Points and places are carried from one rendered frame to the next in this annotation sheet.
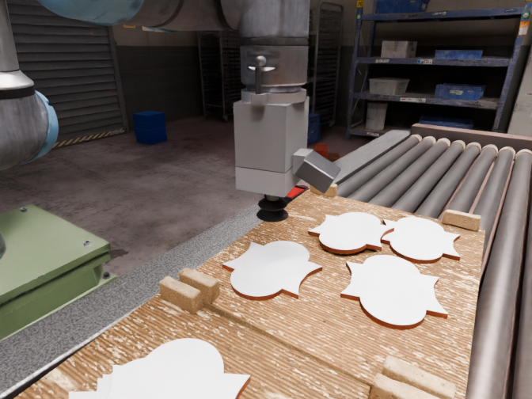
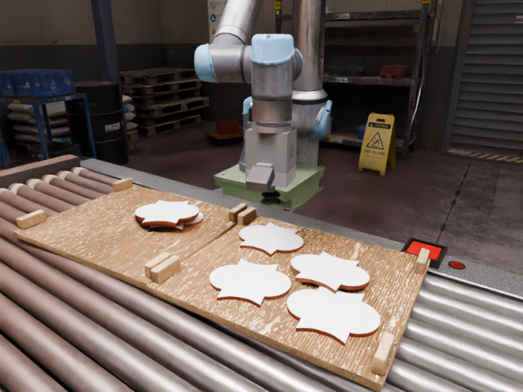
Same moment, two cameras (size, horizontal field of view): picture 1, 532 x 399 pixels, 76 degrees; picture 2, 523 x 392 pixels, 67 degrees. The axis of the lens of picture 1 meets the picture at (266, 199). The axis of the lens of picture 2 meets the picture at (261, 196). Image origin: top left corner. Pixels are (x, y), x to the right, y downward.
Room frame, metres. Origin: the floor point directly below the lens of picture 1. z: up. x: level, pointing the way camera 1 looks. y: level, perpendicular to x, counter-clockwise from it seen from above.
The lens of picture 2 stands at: (0.37, -0.75, 1.34)
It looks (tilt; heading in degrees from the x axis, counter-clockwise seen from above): 22 degrees down; 88
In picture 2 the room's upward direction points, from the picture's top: straight up
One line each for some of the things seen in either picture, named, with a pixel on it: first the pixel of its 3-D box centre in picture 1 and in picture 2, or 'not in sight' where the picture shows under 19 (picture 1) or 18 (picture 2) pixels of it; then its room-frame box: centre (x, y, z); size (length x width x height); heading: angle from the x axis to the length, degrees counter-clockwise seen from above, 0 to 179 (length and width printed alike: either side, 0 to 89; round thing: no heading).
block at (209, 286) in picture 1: (199, 283); (247, 215); (0.36, 0.09, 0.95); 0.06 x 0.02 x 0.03; 57
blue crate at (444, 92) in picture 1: (459, 91); not in sight; (4.47, -2.44, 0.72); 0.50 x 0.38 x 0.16; 49
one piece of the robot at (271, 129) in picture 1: (290, 139); (265, 154); (0.40, -0.03, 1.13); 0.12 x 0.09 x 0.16; 67
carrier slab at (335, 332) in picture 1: (349, 258); (296, 274); (0.45, -0.13, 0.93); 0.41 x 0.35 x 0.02; 147
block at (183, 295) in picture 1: (180, 294); (238, 212); (0.34, 0.11, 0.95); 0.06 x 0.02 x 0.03; 58
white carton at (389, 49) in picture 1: (398, 50); not in sight; (4.93, -1.75, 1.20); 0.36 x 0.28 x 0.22; 44
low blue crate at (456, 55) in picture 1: (457, 55); not in sight; (4.48, -2.31, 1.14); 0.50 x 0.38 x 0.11; 65
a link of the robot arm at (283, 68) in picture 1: (272, 68); (270, 110); (0.41, -0.01, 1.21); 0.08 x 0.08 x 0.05
